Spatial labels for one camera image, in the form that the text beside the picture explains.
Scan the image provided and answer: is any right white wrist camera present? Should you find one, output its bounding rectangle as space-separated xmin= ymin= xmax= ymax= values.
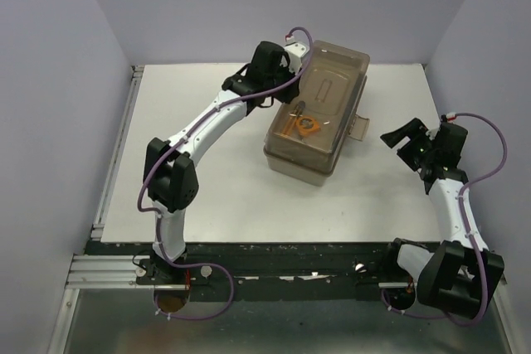
xmin=441 ymin=113 xmax=456 ymax=123

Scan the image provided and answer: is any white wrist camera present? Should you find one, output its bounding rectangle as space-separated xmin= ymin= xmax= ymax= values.
xmin=284 ymin=35 xmax=309 ymax=74
xmin=441 ymin=113 xmax=456 ymax=123

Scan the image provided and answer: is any aluminium extrusion rail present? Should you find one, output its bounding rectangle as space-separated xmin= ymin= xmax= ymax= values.
xmin=66 ymin=255 xmax=137 ymax=289

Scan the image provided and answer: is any orange tape measure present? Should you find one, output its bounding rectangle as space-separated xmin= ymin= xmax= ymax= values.
xmin=295 ymin=115 xmax=321 ymax=138

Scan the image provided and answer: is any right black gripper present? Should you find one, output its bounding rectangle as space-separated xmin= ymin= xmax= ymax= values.
xmin=381 ymin=117 xmax=436 ymax=172

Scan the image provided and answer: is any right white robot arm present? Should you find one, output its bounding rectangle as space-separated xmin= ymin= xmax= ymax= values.
xmin=380 ymin=114 xmax=504 ymax=323

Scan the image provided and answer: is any beige tool box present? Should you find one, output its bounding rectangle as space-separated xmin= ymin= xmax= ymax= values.
xmin=263 ymin=41 xmax=370 ymax=187

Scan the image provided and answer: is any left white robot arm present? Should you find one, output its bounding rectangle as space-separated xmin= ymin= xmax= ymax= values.
xmin=137 ymin=35 xmax=312 ymax=284

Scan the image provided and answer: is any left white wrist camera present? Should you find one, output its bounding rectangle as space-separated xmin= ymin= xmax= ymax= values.
xmin=284 ymin=35 xmax=309 ymax=74

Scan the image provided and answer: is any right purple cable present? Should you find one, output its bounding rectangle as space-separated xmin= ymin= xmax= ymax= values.
xmin=381 ymin=111 xmax=508 ymax=326

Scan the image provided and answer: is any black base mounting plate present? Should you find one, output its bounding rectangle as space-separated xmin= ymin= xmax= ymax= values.
xmin=85 ymin=241 xmax=416 ymax=309

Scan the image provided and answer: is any orange black utility knife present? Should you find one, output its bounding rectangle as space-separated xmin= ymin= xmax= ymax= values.
xmin=282 ymin=101 xmax=305 ymax=136

